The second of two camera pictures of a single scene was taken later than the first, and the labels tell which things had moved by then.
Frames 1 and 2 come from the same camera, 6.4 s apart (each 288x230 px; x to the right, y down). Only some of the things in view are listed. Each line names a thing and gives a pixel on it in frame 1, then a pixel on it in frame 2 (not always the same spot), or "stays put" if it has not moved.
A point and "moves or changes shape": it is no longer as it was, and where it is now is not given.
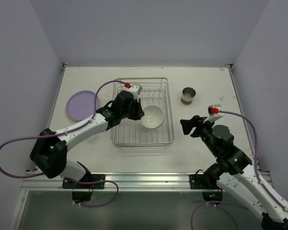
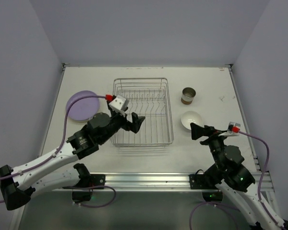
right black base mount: [200, 181] stays put
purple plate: [80, 105] stays put
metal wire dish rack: [155, 129] stays put
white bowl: [153, 117] moves or changes shape
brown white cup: [188, 95] stays put
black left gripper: [136, 110] to [124, 120]
